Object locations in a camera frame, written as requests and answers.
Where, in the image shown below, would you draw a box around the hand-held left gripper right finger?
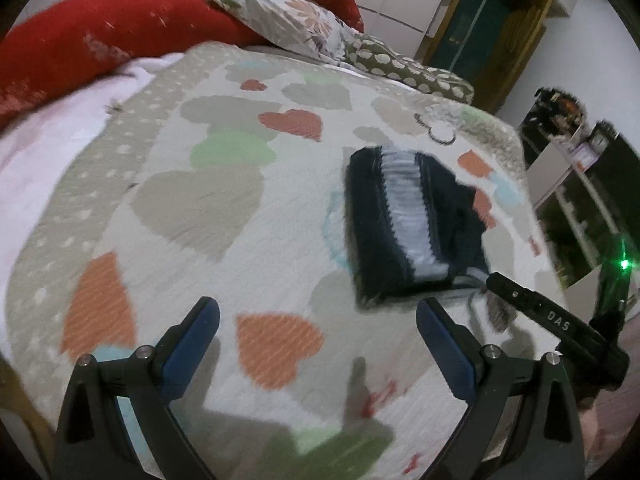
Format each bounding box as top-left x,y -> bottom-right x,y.
416,297 -> 586,480

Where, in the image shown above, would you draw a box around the long red bolster pillow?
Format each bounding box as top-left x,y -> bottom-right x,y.
0,0 -> 266,128

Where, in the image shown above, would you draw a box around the white wardrobe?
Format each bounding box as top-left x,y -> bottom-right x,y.
350,0 -> 473,61

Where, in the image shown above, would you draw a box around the heart print quilt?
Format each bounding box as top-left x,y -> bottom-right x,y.
0,42 -> 563,480

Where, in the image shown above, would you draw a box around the olive dotted pillow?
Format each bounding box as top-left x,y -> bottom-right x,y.
345,35 -> 475,106

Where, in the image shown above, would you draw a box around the pink bed sheet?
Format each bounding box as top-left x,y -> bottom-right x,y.
0,52 -> 183,286

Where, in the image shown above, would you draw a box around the dark clutter on shelf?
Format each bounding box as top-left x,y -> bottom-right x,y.
520,85 -> 588,136

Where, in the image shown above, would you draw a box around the floral print pillow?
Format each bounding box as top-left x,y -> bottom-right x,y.
207,0 -> 361,68

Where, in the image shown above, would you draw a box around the white shelf unit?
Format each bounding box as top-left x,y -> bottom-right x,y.
525,125 -> 640,286

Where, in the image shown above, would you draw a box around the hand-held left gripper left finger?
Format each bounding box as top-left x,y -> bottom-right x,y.
52,296 -> 222,480

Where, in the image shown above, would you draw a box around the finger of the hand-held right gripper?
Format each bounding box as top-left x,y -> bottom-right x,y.
486,272 -> 608,348

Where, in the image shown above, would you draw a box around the dark navy striped pants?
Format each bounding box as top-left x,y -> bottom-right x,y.
344,145 -> 493,308

